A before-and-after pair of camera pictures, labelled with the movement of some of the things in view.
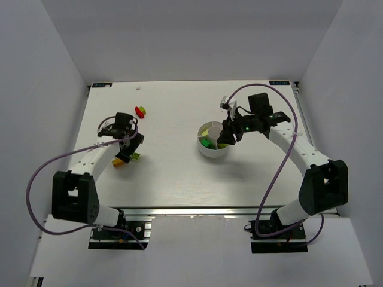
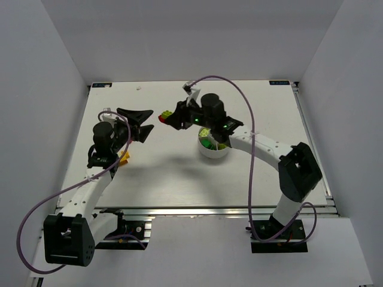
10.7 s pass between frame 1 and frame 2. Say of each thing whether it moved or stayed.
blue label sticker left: stayed
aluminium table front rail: stayed
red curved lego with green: moved
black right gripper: moved
